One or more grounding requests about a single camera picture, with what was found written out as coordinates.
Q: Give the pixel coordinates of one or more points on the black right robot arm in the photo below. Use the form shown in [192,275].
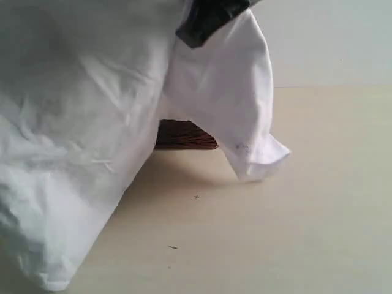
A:
[205,17]

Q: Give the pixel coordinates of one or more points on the dark red wicker basket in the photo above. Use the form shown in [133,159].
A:
[183,135]

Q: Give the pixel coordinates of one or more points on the white t-shirt red print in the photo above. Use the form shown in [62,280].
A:
[84,87]

